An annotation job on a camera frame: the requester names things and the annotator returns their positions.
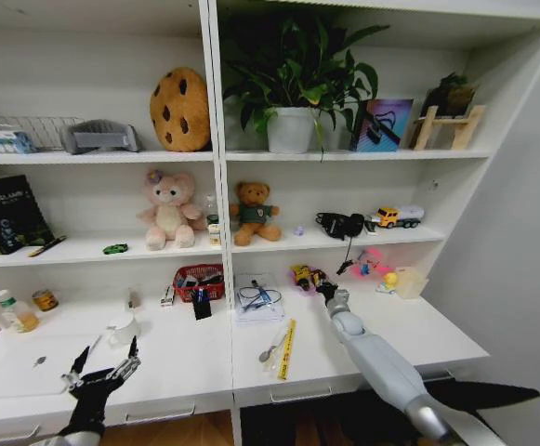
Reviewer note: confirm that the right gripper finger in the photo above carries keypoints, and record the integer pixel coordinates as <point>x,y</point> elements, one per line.
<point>325,280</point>
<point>319,289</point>

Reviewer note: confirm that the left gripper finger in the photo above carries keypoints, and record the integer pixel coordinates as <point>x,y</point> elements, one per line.
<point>130,362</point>
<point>78,367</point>

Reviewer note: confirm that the yellow black toy robot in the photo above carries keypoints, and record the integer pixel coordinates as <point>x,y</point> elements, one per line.
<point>303,275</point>

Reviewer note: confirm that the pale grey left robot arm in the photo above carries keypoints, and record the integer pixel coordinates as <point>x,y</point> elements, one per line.
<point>72,440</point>

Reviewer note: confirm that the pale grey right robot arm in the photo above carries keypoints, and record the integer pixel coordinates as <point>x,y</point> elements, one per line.
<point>381,358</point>

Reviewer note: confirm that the silver pen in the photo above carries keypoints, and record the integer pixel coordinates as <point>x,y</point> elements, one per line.
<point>95,344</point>

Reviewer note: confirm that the white mug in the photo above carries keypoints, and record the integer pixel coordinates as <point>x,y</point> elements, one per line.
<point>123,331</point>

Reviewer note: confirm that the white shelf unit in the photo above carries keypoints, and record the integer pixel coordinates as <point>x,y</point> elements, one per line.
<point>325,246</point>

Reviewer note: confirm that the pink toy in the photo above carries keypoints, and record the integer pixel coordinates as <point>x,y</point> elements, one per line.
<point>371,265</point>

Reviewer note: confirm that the small purple clip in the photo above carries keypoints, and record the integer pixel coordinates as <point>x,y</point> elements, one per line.
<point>299,230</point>

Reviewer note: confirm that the yellow duck figure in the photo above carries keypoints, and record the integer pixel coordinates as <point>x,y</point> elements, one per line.
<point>388,282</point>

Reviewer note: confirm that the yellow ruler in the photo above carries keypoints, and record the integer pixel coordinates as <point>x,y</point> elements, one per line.
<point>287,348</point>

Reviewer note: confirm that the yellow tin can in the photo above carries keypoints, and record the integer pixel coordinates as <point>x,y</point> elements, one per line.
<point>45,300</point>

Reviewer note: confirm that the metal spoon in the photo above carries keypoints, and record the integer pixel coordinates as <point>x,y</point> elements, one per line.
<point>269,350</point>

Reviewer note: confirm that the translucent plastic cup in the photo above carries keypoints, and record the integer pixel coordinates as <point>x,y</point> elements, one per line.
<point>411,282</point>

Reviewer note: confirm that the juice bottle white cap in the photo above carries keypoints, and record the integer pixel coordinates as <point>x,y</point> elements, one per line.
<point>16,313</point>

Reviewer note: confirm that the red plastic basket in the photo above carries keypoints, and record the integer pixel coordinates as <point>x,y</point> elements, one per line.
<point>183,292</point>

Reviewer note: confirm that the black pen holder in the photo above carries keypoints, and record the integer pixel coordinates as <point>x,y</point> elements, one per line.
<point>203,306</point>

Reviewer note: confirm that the yellow toy tanker truck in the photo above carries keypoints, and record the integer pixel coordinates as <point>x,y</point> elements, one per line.
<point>395,217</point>

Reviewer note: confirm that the brown teddy bear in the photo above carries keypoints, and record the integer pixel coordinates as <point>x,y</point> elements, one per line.
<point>253,213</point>

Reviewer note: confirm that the green toy car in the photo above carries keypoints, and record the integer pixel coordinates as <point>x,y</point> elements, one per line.
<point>115,248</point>

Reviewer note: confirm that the small cream box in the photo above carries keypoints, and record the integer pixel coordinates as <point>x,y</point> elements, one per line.
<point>214,234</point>

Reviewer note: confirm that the clear plastic bottle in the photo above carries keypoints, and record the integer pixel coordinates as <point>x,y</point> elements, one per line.
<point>210,206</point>

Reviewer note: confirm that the pink plush cat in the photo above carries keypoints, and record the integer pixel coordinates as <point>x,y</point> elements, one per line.
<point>169,213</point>

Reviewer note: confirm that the white plant pot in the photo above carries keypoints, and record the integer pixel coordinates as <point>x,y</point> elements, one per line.
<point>292,130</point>

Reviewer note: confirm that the black spiral notebook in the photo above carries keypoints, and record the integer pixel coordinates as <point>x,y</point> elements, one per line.
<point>9,213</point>

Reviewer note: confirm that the wooden plant stand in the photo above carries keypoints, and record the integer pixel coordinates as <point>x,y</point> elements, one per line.
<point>455,127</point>

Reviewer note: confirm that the green leafy plant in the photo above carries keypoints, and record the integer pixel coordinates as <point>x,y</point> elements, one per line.
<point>297,60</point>

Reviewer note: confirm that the brown cookie plush pillow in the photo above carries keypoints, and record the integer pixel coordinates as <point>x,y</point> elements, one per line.
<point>180,111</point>

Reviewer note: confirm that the small dark potted plant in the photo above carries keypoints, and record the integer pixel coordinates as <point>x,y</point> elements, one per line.
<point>453,95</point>

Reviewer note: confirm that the blue white carton box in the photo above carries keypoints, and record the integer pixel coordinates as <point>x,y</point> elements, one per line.
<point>0,141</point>

